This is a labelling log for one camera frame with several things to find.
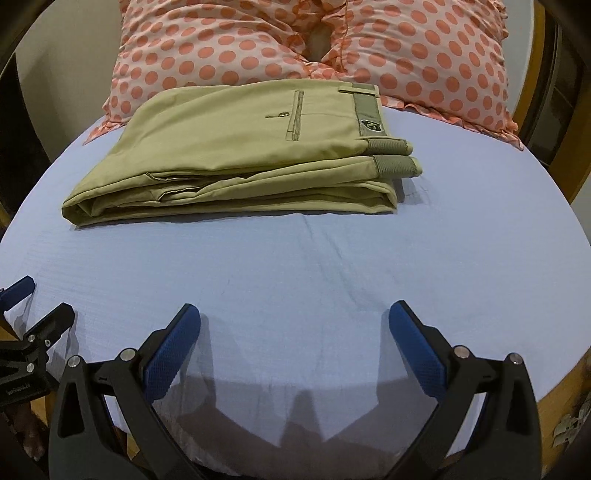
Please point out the leaf patterned cloth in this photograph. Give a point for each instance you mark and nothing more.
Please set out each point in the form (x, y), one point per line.
(569, 427)

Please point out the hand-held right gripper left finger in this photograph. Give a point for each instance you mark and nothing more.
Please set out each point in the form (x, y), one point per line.
(170, 353)

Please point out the pink polka dot pillow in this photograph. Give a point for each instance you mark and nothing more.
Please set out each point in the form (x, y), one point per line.
(425, 55)
(203, 50)

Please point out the wooden bed frame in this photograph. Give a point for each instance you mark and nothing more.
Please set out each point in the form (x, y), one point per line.
(572, 152)

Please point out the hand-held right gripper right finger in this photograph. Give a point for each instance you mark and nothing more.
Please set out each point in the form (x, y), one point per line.
(415, 353)

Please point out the khaki pants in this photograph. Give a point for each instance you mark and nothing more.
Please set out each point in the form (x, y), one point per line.
(221, 152)

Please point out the light blue bed sheet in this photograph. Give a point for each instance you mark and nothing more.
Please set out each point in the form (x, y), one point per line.
(295, 267)

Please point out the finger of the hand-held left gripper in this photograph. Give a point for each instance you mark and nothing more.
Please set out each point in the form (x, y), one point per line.
(17, 290)
(51, 322)

